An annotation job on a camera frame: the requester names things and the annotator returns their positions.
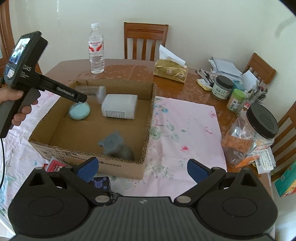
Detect black toy train red wheels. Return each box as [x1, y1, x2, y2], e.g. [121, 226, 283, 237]
[88, 177, 119, 202]

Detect light blue oval case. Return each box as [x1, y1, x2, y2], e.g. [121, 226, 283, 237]
[69, 102, 90, 121]

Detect clear plastic jar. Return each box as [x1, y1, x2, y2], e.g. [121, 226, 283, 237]
[75, 85, 107, 104]

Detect white translucent plastic box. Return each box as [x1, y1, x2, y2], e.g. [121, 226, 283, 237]
[101, 94, 138, 120]

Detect person left hand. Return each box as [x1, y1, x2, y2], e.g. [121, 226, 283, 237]
[1, 86, 38, 126]

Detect pink card box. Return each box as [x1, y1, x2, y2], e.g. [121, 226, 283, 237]
[43, 157, 69, 172]

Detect wooden chair left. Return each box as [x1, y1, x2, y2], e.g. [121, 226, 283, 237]
[0, 0, 42, 80]

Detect wooden chair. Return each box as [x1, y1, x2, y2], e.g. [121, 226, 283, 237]
[0, 0, 42, 80]
[124, 22, 169, 61]
[243, 52, 276, 85]

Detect pink floral tablecloth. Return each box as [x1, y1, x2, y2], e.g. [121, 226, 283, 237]
[1, 92, 226, 215]

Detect brown cardboard box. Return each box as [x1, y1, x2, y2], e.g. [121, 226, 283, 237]
[29, 79, 157, 179]

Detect large black lid jar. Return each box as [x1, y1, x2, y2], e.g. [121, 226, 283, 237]
[221, 103, 279, 168]

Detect clear water bottle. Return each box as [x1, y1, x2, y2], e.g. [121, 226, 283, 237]
[88, 23, 105, 74]

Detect green lid spice jar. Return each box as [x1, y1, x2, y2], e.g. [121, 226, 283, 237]
[226, 89, 245, 112]

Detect green label glass jar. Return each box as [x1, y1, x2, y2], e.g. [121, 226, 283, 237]
[211, 75, 234, 100]

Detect gold tissue pack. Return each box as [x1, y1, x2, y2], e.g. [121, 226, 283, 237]
[154, 45, 189, 84]

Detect wooden chair right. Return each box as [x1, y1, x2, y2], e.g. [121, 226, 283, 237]
[243, 52, 276, 85]

